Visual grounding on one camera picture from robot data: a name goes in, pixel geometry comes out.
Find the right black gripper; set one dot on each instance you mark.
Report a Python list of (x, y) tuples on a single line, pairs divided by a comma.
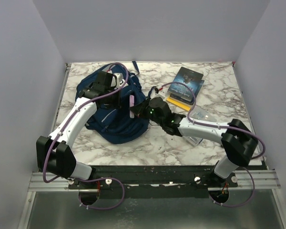
[(139, 110)]

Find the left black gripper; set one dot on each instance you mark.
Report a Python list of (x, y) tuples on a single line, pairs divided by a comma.
[(117, 104)]

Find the navy blue student backpack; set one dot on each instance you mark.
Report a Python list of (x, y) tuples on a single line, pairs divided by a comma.
[(116, 125)]

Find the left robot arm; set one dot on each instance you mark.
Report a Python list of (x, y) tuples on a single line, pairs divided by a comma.
[(54, 153)]

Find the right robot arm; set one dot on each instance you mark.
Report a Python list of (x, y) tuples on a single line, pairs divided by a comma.
[(237, 140)]

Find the yellow notebook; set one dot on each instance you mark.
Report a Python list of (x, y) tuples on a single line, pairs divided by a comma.
[(179, 104)]

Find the clear plastic pencil case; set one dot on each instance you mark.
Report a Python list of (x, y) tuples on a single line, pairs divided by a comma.
[(201, 115)]

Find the dark cover paperback book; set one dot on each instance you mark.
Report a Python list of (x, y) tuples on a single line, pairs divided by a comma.
[(186, 83)]

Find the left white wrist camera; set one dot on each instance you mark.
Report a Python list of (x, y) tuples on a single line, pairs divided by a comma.
[(117, 80)]

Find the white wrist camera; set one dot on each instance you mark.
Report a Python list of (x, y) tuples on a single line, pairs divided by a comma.
[(117, 80), (155, 92)]

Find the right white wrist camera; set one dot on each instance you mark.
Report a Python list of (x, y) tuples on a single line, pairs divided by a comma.
[(155, 92)]

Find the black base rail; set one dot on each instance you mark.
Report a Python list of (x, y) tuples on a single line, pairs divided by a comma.
[(156, 182)]

